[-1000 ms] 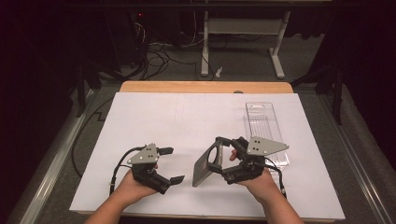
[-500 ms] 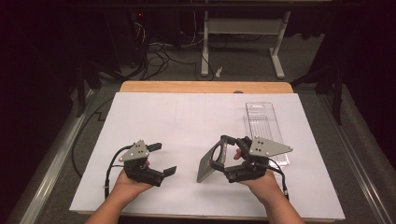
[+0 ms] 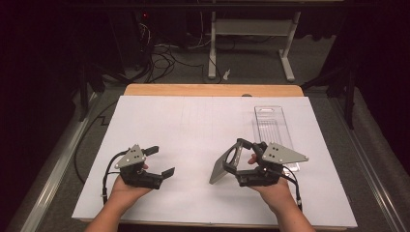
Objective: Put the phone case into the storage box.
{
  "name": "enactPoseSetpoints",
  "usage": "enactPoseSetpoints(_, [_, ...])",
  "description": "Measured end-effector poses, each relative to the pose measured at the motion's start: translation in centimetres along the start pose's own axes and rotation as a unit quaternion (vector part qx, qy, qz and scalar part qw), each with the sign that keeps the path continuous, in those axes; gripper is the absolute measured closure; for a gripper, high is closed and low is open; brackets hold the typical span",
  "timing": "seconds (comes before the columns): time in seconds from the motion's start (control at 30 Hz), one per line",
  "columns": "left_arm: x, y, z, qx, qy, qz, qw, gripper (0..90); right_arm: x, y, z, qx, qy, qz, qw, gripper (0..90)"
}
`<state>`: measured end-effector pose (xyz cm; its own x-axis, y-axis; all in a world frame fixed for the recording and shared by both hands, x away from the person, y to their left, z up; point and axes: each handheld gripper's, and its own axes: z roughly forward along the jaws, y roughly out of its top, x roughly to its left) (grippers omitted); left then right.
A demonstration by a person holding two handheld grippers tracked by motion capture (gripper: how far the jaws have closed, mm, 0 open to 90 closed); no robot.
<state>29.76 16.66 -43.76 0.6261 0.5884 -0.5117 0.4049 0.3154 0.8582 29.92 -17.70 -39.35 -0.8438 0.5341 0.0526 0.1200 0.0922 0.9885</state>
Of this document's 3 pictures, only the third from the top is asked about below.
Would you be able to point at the black computer tower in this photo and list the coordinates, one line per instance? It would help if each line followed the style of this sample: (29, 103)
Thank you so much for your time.
(132, 38)

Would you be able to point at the wooden table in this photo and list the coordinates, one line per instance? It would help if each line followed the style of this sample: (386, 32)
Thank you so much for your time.
(212, 90)

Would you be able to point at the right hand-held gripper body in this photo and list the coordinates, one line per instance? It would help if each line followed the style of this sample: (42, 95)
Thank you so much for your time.
(280, 154)

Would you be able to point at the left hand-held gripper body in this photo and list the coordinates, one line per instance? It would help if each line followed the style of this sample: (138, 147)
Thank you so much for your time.
(132, 158)

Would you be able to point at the aluminium floor rail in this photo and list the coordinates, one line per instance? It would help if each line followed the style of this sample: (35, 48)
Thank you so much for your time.
(370, 167)
(58, 167)

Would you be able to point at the person's left hand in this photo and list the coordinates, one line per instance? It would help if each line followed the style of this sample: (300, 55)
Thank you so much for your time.
(124, 193)

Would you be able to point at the dark tripod stand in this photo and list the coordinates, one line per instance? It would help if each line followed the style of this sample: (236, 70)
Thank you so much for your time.
(349, 96)
(86, 83)

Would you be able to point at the white metal stand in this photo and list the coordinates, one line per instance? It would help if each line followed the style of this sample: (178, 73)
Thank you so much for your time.
(251, 27)

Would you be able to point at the clear plastic package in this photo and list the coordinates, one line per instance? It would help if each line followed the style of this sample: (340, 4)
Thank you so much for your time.
(274, 125)

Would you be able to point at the white board cover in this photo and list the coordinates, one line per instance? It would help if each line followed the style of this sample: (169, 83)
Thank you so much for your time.
(193, 129)

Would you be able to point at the person's right hand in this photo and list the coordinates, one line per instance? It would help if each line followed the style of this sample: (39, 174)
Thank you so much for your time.
(277, 195)

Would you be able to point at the small white floor object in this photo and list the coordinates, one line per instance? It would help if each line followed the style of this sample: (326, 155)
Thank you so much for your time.
(227, 74)

